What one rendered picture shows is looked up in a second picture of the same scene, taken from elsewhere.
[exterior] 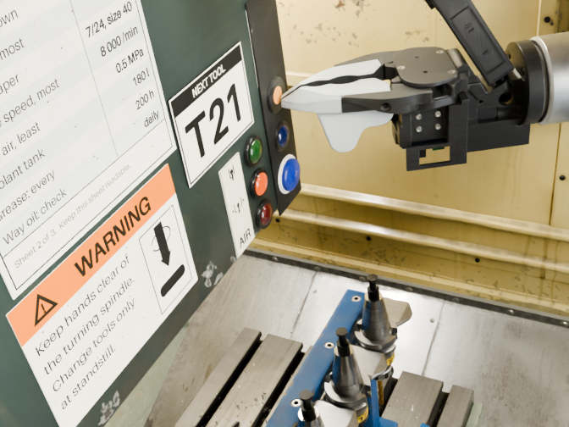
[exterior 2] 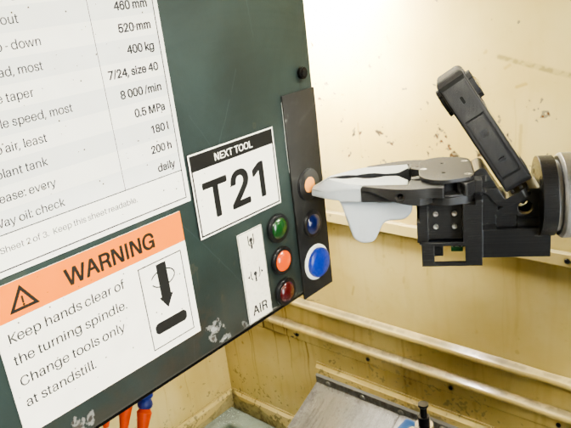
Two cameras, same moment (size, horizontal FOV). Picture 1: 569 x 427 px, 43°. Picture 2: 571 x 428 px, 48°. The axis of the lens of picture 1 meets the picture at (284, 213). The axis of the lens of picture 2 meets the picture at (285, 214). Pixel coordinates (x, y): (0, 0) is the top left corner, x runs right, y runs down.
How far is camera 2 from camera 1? 14 cm
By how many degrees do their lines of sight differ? 19
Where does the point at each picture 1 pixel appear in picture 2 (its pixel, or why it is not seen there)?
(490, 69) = (506, 175)
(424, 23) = not seen: hidden behind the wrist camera
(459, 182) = (540, 340)
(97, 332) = (79, 343)
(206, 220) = (217, 277)
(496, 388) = not seen: outside the picture
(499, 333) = not seen: outside the picture
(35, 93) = (48, 110)
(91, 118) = (102, 147)
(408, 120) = (426, 216)
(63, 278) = (49, 279)
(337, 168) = (424, 314)
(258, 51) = (291, 140)
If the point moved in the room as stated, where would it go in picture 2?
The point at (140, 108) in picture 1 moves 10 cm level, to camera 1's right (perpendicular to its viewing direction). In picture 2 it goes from (155, 153) to (290, 143)
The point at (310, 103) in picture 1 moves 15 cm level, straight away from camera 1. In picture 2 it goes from (334, 191) to (354, 148)
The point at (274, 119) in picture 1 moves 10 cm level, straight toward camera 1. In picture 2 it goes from (305, 206) to (288, 249)
